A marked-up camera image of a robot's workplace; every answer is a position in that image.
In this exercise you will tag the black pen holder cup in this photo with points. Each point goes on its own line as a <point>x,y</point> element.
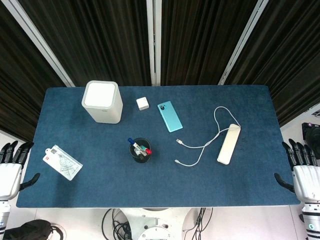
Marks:
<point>137,157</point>

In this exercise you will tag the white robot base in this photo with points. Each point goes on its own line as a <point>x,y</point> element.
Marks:
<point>156,225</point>

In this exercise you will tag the black curtain panel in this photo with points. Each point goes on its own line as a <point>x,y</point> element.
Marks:
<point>17,75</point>
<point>200,37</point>
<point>290,55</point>
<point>100,37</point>

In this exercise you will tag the black camera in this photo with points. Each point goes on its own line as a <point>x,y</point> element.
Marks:
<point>311,135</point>

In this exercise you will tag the small white cube charger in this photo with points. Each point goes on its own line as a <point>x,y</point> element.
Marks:
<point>142,103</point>

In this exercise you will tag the blue cap marker pen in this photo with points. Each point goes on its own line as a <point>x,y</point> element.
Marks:
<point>133,144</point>

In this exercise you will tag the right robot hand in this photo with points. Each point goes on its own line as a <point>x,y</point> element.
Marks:
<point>307,181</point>

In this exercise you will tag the blue felt table mat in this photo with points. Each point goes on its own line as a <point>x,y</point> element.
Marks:
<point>160,180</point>

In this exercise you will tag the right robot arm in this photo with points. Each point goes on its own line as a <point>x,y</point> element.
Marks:
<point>311,220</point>

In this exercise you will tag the small red object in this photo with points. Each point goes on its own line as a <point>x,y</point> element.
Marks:
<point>148,151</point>

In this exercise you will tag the white cylindrical marker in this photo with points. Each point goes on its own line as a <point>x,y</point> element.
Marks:
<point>140,155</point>

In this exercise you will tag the white frame post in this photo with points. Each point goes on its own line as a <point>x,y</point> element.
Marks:
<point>154,42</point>
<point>241,47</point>
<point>42,47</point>

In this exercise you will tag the tall white box device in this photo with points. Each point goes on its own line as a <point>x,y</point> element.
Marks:
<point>102,102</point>

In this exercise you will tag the teal smartphone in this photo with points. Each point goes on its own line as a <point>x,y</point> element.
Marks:
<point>170,117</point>

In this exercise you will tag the white bar power bank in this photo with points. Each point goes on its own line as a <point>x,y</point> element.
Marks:
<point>229,143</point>

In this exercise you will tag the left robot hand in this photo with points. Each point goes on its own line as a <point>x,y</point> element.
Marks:
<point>8,178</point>

